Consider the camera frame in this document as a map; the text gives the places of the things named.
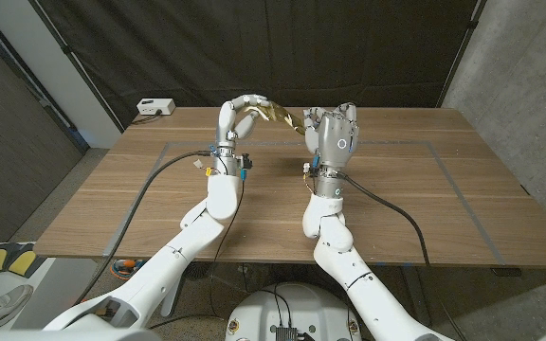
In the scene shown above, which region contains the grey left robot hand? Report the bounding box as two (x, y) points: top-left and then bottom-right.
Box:
(205, 93), (272, 177)

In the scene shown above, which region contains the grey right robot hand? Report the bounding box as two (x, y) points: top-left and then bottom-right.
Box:
(302, 102), (360, 198)

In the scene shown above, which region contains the gold foil envelope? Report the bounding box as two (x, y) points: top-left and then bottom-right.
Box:
(246, 101), (308, 136)

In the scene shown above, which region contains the orange teal floor toy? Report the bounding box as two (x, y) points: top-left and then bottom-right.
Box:
(110, 258), (144, 280)

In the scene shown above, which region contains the white power strip box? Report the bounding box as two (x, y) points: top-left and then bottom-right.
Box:
(136, 98), (177, 117)

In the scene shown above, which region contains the black backdrop curtain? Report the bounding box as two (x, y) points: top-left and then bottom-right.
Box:
(35, 0), (487, 129)

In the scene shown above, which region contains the black backdrop stand pole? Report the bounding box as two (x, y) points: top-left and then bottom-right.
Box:
(437, 0), (487, 108)
(29, 0), (125, 134)

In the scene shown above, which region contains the grey metal table leg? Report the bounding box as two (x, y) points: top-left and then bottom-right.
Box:
(160, 277), (185, 318)
(400, 265), (433, 328)

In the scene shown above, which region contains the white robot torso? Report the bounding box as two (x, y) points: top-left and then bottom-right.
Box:
(225, 282), (360, 341)

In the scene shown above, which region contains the white floor platform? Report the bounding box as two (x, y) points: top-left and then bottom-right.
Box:
(0, 242), (99, 332)

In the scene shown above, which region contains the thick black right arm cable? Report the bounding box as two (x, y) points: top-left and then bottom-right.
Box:
(341, 172), (431, 267)

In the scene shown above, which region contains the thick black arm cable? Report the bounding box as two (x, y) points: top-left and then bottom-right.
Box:
(74, 149), (213, 305)
(341, 172), (431, 267)

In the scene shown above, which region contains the black power strip cord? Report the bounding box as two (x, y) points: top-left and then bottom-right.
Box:
(130, 109), (163, 127)

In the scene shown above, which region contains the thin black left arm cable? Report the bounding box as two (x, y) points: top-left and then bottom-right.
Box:
(148, 177), (246, 330)

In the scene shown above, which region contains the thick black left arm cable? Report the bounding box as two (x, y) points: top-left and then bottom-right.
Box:
(74, 149), (213, 305)

